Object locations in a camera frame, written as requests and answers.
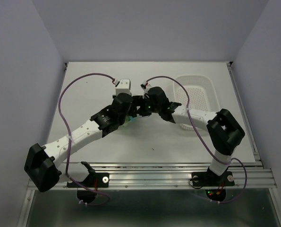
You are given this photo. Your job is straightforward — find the clear zip top bag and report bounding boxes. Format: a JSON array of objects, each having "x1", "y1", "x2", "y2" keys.
[{"x1": 121, "y1": 115, "x2": 140, "y2": 127}]

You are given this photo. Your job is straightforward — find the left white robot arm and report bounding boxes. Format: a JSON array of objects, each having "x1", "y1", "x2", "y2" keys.
[{"x1": 24, "y1": 93, "x2": 133, "y2": 192}]

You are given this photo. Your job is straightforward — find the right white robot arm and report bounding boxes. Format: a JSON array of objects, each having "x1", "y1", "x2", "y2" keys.
[{"x1": 133, "y1": 87, "x2": 245, "y2": 189}]

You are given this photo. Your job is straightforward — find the fake green lettuce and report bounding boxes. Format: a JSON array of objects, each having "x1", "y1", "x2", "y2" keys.
[{"x1": 124, "y1": 116, "x2": 134, "y2": 124}]

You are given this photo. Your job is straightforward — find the white perforated basket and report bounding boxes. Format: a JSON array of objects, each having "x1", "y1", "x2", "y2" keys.
[{"x1": 172, "y1": 74, "x2": 221, "y2": 131}]

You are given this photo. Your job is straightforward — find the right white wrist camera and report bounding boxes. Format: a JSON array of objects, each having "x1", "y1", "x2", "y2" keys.
[{"x1": 140, "y1": 81, "x2": 152, "y2": 97}]

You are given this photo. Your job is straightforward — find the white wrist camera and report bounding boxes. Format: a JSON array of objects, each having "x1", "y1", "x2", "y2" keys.
[
  {"x1": 140, "y1": 81, "x2": 152, "y2": 97},
  {"x1": 115, "y1": 79, "x2": 131, "y2": 96}
]

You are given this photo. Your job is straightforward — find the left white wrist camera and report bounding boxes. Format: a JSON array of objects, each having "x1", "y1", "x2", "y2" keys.
[{"x1": 115, "y1": 79, "x2": 131, "y2": 96}]

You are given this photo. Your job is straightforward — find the aluminium mounting rail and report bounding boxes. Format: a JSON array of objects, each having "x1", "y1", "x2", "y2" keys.
[{"x1": 26, "y1": 162, "x2": 278, "y2": 191}]

